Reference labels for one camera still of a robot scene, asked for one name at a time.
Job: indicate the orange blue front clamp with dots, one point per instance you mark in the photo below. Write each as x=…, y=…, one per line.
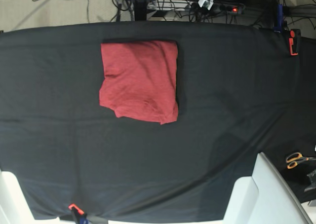
x=79, y=216

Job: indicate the yellow-handled scissors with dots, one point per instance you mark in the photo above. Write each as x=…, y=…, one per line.
x=297, y=158

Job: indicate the white power strip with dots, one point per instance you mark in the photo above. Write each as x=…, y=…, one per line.
x=219, y=7

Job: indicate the black table cloth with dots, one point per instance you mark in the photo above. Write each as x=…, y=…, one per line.
x=240, y=92

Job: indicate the orange black clamp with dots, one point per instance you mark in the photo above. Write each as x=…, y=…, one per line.
x=294, y=41

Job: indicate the blue clamp handle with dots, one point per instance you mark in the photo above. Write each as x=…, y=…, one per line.
x=278, y=18

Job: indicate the red long-sleeve shirt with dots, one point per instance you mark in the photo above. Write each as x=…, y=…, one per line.
x=140, y=80

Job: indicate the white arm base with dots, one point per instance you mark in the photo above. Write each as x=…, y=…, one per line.
x=13, y=206
x=264, y=198

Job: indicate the black stand pole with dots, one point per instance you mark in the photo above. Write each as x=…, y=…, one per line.
x=140, y=9

